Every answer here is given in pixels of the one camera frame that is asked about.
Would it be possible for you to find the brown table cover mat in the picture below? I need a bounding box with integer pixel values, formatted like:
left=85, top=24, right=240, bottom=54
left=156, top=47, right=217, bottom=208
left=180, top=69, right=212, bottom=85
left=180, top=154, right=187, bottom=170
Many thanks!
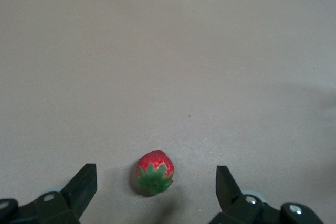
left=0, top=0, right=336, bottom=224

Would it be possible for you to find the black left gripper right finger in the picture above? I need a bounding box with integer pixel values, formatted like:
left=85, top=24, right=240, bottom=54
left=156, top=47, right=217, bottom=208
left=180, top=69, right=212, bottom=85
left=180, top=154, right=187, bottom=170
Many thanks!
left=209, top=165, right=323, bottom=224

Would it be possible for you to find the red strawberry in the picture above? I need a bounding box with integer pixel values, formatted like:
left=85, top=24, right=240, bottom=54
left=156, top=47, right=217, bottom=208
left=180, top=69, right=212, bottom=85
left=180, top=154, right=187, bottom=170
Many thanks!
left=135, top=149, right=175, bottom=197

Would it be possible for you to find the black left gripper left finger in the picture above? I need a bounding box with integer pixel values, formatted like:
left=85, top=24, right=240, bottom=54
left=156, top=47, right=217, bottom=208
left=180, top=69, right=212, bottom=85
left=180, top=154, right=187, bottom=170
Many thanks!
left=0, top=163, right=98, bottom=224

